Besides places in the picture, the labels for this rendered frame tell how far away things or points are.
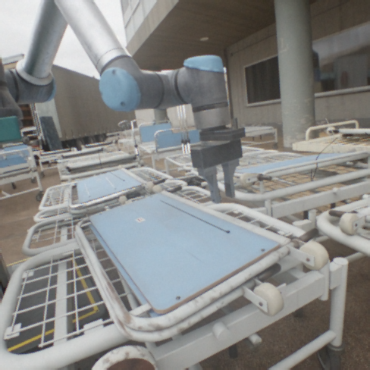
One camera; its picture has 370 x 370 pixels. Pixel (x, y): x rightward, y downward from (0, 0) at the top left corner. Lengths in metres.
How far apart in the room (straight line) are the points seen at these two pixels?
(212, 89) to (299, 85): 4.65
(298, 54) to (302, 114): 1.03
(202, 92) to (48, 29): 0.72
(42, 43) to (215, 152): 0.83
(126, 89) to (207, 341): 0.55
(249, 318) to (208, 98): 0.51
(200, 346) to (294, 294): 0.26
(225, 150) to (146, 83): 0.24
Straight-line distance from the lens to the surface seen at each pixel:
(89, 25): 0.70
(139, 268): 0.67
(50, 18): 1.15
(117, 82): 0.58
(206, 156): 0.62
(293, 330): 1.26
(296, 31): 5.38
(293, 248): 0.66
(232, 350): 0.79
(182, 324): 0.54
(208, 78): 0.62
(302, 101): 5.23
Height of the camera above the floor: 0.88
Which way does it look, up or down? 14 degrees down
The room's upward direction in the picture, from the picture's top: 8 degrees counter-clockwise
